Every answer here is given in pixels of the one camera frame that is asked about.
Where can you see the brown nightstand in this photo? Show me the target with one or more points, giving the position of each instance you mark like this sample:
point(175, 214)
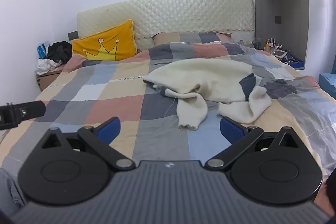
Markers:
point(46, 79)

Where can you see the white knitted sweater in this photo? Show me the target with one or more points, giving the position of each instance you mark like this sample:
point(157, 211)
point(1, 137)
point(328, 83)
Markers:
point(210, 77)

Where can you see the green bottle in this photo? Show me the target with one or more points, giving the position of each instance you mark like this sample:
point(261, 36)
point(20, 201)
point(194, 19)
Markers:
point(258, 45)

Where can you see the yellow crown pillow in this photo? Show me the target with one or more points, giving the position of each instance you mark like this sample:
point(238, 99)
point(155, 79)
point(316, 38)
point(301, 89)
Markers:
point(105, 45)

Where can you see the black clothes pile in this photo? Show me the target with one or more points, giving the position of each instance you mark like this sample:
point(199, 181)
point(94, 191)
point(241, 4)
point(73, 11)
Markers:
point(60, 52)

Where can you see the person's jeans leg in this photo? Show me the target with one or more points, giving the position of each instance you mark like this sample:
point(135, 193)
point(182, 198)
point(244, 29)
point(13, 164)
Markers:
point(10, 192)

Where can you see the checked patchwork quilt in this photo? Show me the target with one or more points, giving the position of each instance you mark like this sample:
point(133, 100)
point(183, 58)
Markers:
point(118, 82)

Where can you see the blue chair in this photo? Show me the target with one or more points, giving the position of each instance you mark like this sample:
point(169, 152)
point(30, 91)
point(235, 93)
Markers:
point(328, 82)

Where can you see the grey wall cabinet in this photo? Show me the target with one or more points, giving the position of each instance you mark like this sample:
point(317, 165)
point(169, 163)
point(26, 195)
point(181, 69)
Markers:
point(265, 3)

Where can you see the white tablet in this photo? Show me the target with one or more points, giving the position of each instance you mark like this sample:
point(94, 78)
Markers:
point(279, 54)

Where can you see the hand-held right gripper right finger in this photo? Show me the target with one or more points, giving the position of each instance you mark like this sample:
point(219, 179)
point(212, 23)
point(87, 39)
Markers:
point(231, 130)

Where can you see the blue bottle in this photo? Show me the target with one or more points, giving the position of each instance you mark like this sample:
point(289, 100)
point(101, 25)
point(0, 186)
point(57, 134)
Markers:
point(40, 52)

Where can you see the cream quilted headboard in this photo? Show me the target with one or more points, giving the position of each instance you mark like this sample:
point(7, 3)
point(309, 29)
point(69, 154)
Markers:
point(183, 16)

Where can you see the dark niche switch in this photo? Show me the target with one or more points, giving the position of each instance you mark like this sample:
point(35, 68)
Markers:
point(278, 19)

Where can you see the white clothes pile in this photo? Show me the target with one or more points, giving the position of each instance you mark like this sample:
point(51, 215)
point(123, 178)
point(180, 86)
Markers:
point(46, 65)

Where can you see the checked pillow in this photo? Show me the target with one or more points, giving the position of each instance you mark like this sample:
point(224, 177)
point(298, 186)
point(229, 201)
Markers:
point(189, 37)

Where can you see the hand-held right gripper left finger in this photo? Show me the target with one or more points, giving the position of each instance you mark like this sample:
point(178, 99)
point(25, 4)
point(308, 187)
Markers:
point(110, 128)

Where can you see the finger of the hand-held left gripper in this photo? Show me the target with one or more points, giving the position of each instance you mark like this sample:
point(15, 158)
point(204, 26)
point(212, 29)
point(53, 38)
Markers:
point(31, 109)

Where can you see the white floral pillow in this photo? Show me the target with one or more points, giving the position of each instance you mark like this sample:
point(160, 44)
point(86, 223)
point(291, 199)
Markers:
point(242, 39)

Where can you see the dark wall socket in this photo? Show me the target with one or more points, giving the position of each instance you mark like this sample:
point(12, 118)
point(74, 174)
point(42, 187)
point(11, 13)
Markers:
point(72, 35)

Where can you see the yellow bottle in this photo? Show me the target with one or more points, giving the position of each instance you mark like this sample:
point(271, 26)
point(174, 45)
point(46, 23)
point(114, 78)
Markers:
point(267, 48)

